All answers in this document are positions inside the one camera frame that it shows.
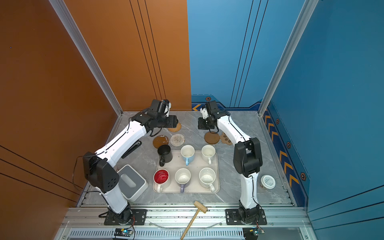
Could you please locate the tan woven rattan coaster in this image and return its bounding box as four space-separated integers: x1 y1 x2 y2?
168 123 182 133

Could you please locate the glossy brown round coaster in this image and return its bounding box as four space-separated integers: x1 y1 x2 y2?
153 135 169 149

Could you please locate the white woven round coaster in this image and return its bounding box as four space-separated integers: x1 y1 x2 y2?
170 134 185 147

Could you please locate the round dark cork coaster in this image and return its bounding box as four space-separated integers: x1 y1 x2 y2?
204 132 220 145

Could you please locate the black mug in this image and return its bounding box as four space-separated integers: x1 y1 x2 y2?
158 145 173 167

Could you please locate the paw print cork coaster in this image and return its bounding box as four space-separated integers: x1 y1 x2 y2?
220 133 233 145

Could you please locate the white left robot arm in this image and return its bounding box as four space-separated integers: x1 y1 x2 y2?
82 104 178 225

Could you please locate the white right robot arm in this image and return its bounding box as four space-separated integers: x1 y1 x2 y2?
198 101 263 224

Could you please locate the black stapler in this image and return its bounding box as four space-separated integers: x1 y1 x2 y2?
122 140 142 159

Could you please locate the white mug back right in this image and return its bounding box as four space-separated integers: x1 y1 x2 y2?
202 145 216 165

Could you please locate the light blue mug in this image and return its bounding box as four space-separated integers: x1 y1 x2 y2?
181 145 195 166

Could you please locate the red inside white mug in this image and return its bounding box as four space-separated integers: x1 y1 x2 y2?
154 169 171 193

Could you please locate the large white mug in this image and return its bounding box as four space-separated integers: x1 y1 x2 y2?
199 168 216 193

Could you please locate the beige serving tray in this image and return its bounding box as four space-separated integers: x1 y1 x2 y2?
153 150 220 194

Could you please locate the wooden mallet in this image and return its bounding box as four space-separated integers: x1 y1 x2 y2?
180 201 208 240

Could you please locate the left green circuit board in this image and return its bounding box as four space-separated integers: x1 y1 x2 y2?
113 228 136 240

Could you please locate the green circuit board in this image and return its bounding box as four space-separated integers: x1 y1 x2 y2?
243 228 261 240
113 228 136 240

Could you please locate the right green circuit board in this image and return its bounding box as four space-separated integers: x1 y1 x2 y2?
243 228 261 240

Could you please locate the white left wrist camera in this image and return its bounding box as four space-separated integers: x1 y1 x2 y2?
147 100 171 119

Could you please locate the white mug purple handle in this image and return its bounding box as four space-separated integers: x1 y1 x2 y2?
175 168 192 193

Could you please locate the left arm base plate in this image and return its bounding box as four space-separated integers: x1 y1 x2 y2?
100 209 147 227

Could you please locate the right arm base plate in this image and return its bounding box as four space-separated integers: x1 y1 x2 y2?
225 209 268 226

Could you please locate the aluminium front rail frame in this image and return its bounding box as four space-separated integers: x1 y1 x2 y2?
54 204 317 240

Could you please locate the aluminium corner post right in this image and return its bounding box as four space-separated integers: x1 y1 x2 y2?
258 0 319 117

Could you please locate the aluminium corner post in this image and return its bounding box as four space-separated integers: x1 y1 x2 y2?
49 0 123 117
258 0 319 117

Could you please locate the aluminium corner post left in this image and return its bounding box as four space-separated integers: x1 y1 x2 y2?
49 0 123 117

